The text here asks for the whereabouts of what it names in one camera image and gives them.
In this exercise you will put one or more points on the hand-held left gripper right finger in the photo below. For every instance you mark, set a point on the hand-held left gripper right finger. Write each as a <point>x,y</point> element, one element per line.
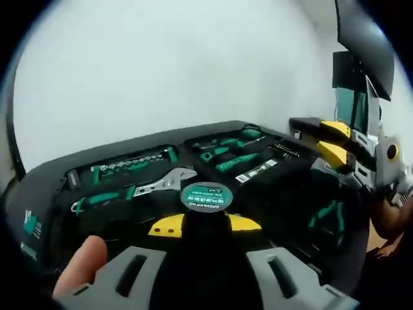
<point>306,281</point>

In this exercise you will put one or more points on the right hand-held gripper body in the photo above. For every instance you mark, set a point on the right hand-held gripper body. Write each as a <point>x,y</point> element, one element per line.
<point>385,168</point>

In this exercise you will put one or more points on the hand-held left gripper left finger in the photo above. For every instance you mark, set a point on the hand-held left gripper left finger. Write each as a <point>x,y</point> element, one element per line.
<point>142,287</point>

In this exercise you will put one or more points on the black toolbox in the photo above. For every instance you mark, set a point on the black toolbox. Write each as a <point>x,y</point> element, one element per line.
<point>113,226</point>

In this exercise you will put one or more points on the row of screwdriver bits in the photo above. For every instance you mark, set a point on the row of screwdriver bits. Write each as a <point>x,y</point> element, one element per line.
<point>285,151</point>

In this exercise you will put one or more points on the black box with white label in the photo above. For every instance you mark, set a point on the black box with white label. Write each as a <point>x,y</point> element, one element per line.
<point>255,171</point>

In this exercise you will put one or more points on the green tool with black loop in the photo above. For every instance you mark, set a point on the green tool with black loop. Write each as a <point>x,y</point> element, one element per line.
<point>250,132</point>

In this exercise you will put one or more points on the large green screwdriver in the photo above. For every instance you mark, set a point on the large green screwdriver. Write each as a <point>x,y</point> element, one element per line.
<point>238,159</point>

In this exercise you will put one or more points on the row of sockets green rail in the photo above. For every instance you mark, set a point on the row of sockets green rail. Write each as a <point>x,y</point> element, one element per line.
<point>129,163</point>

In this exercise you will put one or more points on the thin green screwdriver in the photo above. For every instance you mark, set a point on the thin green screwdriver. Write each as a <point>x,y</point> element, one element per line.
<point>229,142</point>

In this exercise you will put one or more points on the short green screwdriver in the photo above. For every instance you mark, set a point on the short green screwdriver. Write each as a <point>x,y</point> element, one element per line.
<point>206,157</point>

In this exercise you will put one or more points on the person's right hand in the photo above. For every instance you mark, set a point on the person's right hand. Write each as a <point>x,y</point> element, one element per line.
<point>387,219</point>

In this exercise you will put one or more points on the person's left hand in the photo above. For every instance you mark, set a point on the person's left hand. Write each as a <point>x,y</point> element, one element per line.
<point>84,264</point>

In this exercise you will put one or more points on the open laptop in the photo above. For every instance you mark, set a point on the open laptop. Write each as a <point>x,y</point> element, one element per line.
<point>373,113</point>

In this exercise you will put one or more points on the teal screen monitor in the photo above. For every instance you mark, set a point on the teal screen monitor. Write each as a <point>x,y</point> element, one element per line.
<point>346,106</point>

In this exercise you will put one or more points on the small black monitor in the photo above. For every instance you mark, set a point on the small black monitor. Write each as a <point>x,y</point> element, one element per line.
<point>343,69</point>

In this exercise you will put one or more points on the large black wall screen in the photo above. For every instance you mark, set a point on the large black wall screen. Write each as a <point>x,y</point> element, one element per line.
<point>364,42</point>

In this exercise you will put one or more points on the black glass wall frame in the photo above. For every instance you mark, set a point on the black glass wall frame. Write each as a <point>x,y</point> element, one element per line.
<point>16,151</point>

